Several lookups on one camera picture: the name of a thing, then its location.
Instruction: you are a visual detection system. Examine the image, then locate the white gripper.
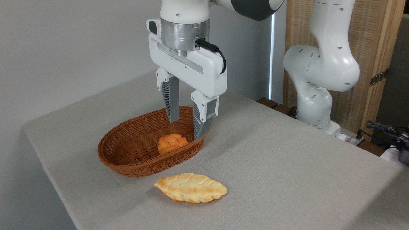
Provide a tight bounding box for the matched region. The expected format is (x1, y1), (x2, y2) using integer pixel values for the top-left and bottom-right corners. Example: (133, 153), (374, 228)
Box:
(148, 33), (228, 142)

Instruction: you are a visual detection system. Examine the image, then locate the grey tablecloth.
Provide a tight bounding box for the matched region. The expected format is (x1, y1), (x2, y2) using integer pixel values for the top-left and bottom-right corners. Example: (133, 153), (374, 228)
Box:
(22, 70), (409, 230)

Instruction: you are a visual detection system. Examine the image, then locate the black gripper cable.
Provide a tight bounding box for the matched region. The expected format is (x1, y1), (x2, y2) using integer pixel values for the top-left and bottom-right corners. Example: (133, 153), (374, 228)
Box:
(197, 38), (227, 75)

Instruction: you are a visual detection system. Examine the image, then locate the metal screen hinge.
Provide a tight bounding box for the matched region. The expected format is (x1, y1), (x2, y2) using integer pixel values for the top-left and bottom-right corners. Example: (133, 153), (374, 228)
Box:
(370, 68), (390, 87)

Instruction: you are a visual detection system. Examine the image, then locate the small orange bread roll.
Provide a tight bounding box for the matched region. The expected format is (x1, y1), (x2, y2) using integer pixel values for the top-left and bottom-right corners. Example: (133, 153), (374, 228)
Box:
(158, 134), (189, 156)

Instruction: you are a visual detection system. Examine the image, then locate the bundle of black cables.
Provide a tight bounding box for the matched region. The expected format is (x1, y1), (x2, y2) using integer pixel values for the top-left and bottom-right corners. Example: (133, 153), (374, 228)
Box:
(365, 120), (409, 150)

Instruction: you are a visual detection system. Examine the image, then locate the braided golden bread loaf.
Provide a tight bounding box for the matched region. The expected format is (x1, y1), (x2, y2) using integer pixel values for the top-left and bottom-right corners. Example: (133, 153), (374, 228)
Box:
(154, 173), (228, 204)

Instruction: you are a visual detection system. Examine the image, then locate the brown wicker basket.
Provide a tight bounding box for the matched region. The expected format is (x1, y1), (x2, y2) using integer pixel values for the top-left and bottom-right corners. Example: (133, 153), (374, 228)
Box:
(98, 106), (211, 178)

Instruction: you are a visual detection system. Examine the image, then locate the wooden rattan folding screen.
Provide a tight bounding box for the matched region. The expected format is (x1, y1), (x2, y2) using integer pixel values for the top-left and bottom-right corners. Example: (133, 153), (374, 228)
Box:
(283, 0), (406, 142)

